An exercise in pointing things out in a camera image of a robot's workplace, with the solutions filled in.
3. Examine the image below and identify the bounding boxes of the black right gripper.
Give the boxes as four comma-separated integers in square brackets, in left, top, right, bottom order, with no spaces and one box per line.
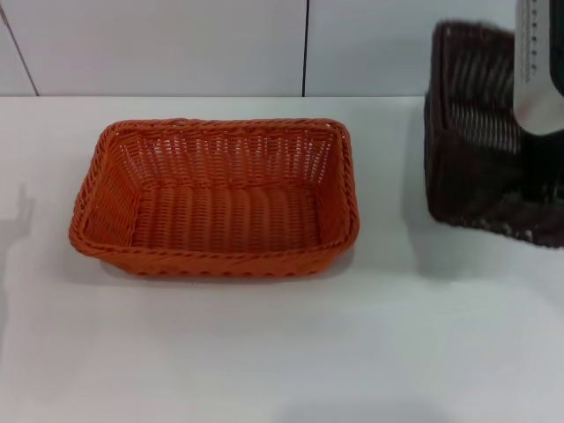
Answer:
[521,130,564,204]

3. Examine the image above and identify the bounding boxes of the dark brown woven basket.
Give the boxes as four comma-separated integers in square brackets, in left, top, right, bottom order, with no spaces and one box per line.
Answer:
[423,19,564,252]

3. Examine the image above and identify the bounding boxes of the orange woven plastic basket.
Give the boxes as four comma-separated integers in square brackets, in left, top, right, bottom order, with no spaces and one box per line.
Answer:
[67,116,362,279]

